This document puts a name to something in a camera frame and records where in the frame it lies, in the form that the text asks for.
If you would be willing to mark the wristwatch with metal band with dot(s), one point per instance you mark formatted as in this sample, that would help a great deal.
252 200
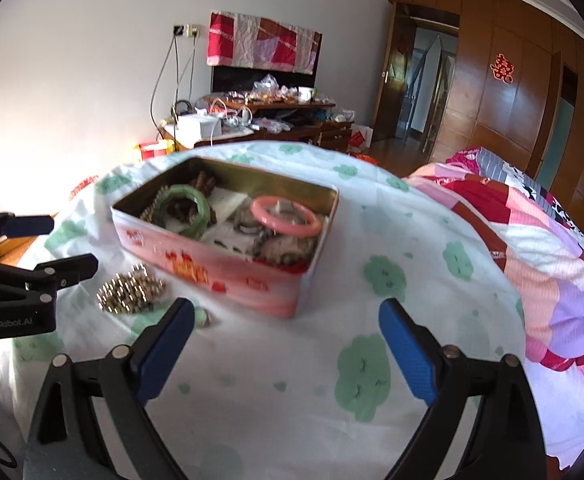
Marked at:
286 210

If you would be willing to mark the wooden tv cabinet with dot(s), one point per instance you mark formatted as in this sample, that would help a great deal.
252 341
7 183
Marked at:
312 122

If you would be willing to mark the wooden room door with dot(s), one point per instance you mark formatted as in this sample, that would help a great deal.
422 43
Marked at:
394 83

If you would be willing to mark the red plastic bag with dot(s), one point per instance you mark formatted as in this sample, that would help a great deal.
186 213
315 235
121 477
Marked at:
83 184

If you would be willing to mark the black television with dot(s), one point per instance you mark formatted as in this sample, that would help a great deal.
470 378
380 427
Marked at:
228 78

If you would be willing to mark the cloud print bed sheet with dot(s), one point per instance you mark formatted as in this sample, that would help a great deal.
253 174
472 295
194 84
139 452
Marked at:
289 376

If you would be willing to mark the red yellow carton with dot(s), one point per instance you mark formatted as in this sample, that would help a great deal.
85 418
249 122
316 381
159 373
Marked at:
157 148

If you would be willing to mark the red patchwork cloth cover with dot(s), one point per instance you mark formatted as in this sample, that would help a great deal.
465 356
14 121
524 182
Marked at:
249 41

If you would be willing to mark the pink bangle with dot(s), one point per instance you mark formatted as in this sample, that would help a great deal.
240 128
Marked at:
260 210

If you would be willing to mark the wooden wardrobe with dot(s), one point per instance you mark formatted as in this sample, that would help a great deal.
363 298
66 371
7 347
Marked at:
513 120

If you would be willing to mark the orange item on floor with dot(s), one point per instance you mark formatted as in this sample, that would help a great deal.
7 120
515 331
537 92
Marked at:
366 158

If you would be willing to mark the red double happiness sticker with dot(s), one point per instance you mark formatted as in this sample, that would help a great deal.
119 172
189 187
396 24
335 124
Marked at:
502 69

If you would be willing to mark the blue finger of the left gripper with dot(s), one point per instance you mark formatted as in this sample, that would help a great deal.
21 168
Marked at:
26 226
69 271

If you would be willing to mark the wall power socket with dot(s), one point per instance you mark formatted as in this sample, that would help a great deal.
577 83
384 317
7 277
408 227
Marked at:
187 30

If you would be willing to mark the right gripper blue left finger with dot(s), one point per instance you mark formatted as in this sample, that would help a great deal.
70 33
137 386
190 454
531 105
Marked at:
66 441

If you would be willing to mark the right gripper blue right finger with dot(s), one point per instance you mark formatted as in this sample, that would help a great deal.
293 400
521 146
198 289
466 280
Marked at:
506 439

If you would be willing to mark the green jade bangle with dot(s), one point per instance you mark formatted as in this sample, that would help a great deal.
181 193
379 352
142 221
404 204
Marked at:
185 204

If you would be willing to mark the white box on cabinet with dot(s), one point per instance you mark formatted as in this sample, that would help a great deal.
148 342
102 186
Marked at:
194 128

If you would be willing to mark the pink metal tin box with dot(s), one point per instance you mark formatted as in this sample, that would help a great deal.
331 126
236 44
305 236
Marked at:
275 281

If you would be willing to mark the printed paper in tin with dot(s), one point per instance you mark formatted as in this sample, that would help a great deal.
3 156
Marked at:
222 233

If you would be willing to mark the pink patchwork quilt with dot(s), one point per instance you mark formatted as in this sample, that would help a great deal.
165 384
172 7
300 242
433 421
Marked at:
544 261

